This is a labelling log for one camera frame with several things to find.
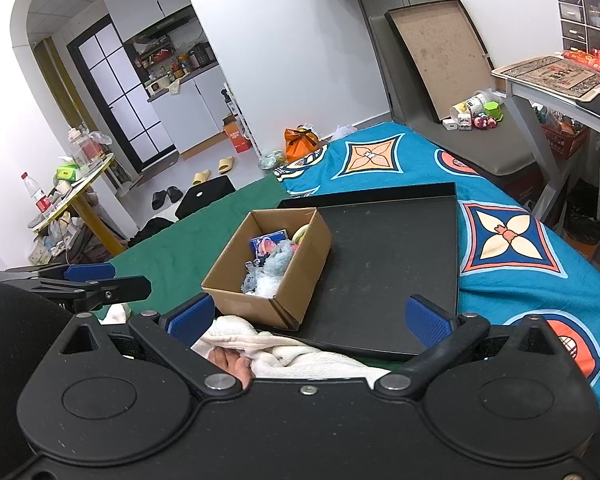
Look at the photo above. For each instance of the black framed brown board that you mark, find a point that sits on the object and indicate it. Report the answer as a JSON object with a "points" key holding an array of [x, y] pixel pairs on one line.
{"points": [[440, 55]]}

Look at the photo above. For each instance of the white plastic jar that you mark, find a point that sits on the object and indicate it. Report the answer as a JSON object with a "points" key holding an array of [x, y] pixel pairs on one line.
{"points": [[472, 104]]}

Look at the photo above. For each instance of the green toy cup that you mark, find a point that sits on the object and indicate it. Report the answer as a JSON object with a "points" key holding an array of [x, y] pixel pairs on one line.
{"points": [[493, 110]]}

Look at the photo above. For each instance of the orange cardboard box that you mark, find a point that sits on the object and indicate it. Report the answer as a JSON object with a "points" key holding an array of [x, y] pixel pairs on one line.
{"points": [[237, 135]]}

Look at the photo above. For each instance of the green cloth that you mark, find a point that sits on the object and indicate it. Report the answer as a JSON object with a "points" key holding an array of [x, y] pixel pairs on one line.
{"points": [[180, 255]]}

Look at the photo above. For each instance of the green box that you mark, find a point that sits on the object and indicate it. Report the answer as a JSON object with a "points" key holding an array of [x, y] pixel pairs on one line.
{"points": [[67, 172]]}

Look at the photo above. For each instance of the yellow round table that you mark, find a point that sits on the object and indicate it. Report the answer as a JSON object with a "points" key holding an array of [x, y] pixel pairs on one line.
{"points": [[90, 205]]}

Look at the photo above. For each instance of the blue patterned blanket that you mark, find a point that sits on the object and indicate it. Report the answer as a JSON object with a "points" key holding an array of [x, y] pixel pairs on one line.
{"points": [[520, 285]]}

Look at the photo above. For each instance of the white towel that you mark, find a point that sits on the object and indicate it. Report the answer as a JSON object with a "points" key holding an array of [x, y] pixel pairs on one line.
{"points": [[290, 360]]}

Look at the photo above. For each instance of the black tray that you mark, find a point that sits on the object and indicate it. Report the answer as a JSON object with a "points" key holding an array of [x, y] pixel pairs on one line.
{"points": [[390, 270]]}

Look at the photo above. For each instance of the brown cardboard box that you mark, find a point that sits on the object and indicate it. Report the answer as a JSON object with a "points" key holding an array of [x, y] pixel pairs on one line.
{"points": [[300, 280]]}

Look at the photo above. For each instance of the grey desk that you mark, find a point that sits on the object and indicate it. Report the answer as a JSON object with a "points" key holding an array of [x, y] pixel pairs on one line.
{"points": [[540, 95]]}

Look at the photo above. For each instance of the white plastic bag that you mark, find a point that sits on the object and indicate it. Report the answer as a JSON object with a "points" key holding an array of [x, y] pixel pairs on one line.
{"points": [[344, 132]]}

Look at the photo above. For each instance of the black laptop bag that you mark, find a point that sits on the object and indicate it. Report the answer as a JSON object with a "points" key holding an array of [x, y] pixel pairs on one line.
{"points": [[205, 197]]}

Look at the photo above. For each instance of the black bin bag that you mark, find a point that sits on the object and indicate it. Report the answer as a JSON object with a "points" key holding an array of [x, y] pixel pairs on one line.
{"points": [[585, 212]]}

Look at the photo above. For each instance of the red basket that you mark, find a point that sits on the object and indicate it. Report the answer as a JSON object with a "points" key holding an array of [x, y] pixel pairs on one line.
{"points": [[562, 141]]}

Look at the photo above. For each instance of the hamburger squishy toy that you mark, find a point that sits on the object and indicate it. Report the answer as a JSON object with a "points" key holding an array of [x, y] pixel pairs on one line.
{"points": [[302, 232]]}

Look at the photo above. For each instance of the white kitchen cabinet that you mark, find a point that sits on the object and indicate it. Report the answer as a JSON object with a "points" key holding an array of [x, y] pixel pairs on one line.
{"points": [[190, 110], [145, 0]]}

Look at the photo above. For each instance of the grey drawer organizer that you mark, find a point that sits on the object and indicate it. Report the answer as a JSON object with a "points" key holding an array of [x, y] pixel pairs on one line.
{"points": [[587, 20]]}

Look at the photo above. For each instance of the yellow slipper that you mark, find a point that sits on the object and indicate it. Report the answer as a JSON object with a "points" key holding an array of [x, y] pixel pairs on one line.
{"points": [[201, 178], [225, 165]]}

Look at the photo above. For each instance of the white lower kitchen cabinet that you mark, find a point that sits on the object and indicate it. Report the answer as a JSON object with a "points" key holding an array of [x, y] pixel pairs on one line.
{"points": [[190, 110]]}

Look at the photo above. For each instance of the grey fluffy plush toy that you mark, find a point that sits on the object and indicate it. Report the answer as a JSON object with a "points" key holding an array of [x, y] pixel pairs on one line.
{"points": [[280, 260]]}

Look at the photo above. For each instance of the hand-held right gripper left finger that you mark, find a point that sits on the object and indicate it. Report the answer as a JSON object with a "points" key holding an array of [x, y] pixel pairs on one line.
{"points": [[190, 316]]}

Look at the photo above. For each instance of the orange bag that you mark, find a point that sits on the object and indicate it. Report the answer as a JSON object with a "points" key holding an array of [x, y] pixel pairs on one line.
{"points": [[302, 145]]}

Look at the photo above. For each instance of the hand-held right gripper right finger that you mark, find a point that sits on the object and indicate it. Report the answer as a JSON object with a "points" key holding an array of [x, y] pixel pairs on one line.
{"points": [[427, 324]]}

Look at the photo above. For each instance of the black slipper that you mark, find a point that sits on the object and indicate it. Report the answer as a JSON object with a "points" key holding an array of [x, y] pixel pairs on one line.
{"points": [[174, 193], [159, 201]]}

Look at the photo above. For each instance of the clear bag of white stuffing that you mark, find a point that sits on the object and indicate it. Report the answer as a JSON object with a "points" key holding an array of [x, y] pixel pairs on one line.
{"points": [[270, 287]]}

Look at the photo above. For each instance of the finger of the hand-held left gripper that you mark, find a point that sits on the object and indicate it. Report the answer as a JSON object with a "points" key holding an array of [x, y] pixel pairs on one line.
{"points": [[120, 290], [87, 271]]}

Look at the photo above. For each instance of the crumpled clear plastic bag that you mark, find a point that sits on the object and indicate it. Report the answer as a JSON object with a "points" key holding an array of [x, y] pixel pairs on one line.
{"points": [[271, 160]]}

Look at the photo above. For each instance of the white upper kitchen cabinet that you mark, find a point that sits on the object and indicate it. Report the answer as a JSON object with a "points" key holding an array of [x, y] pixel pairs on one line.
{"points": [[145, 0]]}

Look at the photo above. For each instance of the grey padded bench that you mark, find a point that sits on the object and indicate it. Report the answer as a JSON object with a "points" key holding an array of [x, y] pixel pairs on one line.
{"points": [[505, 150]]}

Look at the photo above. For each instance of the blue tissue packet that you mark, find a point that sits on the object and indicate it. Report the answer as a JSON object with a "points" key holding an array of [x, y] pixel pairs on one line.
{"points": [[267, 241]]}

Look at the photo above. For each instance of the white rack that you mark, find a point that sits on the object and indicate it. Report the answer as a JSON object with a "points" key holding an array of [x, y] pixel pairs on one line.
{"points": [[242, 115]]}

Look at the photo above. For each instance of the black framed glass door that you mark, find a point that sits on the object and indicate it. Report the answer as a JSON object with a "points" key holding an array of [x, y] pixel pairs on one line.
{"points": [[120, 95]]}

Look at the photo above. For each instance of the brown printed paper mat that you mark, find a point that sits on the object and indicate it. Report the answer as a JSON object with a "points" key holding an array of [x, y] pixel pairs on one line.
{"points": [[555, 74]]}

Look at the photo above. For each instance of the white charger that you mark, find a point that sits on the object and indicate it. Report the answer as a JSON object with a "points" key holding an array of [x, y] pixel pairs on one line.
{"points": [[450, 124]]}

